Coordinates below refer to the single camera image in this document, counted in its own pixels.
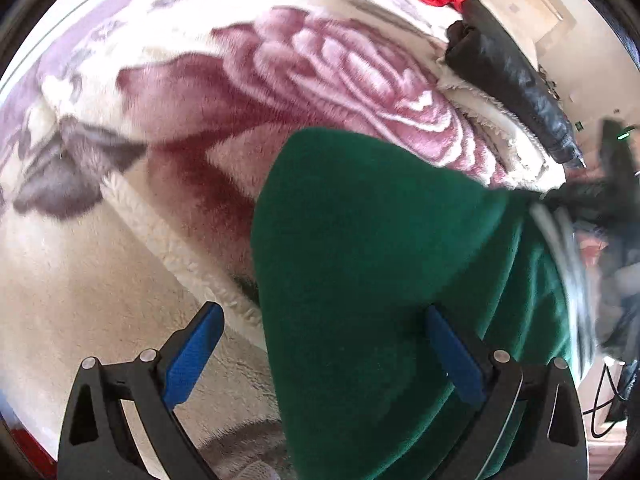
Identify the folded black garment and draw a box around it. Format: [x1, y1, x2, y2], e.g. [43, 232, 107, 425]
[445, 0, 585, 168]

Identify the green and cream varsity jacket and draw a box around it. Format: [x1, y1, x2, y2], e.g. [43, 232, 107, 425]
[250, 128, 593, 479]

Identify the floral purple bed blanket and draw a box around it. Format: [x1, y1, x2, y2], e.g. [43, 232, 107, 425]
[1, 0, 565, 479]

